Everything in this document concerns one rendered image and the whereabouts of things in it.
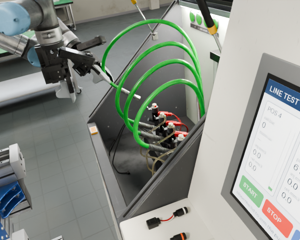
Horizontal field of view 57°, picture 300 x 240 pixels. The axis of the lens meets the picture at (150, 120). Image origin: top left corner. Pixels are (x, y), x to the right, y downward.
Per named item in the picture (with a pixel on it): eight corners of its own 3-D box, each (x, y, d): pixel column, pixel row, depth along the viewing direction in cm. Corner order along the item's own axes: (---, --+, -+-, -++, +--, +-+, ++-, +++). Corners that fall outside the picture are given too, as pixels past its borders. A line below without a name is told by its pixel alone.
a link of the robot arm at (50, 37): (58, 23, 86) (60, 28, 79) (63, 38, 88) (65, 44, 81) (34, 27, 84) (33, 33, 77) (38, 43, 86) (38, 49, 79)
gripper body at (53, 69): (45, 78, 92) (34, 43, 86) (71, 72, 94) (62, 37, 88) (46, 86, 86) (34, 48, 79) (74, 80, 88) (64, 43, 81)
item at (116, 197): (94, 149, 143) (86, 123, 135) (102, 146, 144) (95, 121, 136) (125, 249, 92) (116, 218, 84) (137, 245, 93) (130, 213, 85)
